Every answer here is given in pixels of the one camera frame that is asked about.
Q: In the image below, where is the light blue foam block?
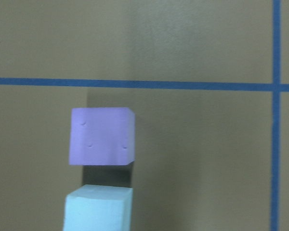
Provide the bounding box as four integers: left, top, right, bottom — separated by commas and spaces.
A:
63, 185, 133, 231

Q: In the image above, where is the purple foam block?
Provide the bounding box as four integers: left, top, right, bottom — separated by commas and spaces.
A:
69, 107, 135, 166

